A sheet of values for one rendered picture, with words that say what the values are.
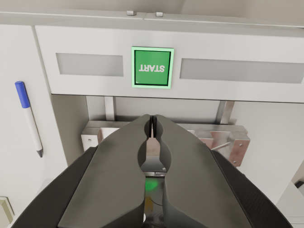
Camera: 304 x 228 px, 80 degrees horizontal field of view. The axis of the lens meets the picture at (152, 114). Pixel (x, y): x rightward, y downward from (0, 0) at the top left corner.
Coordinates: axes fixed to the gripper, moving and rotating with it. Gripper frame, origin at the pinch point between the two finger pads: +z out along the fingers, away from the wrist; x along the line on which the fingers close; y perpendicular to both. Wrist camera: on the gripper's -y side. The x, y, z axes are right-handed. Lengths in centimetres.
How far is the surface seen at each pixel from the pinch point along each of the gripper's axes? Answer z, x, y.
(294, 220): 27, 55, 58
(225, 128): 23.9, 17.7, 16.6
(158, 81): 14.1, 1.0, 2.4
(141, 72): 14.1, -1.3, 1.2
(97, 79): 14.6, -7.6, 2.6
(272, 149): 29, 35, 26
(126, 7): 111, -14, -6
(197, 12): 111, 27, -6
